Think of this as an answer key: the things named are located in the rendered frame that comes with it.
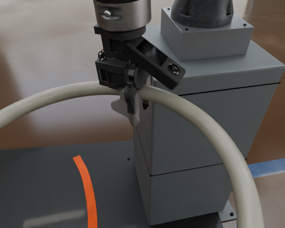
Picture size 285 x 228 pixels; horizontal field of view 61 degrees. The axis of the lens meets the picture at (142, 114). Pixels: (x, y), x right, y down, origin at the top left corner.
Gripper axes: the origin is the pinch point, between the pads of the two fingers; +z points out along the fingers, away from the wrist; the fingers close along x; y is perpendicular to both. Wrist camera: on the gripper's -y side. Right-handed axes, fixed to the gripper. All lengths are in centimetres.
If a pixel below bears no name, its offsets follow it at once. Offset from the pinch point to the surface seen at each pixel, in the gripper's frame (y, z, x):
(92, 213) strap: 34, 82, -3
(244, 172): -21.1, -7.8, 13.5
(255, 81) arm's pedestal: -22.6, 7.0, -31.2
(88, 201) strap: 39, 82, -8
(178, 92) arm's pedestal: -3.2, 5.9, -17.6
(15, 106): 20.1, -7.3, 13.5
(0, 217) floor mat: 75, 80, 17
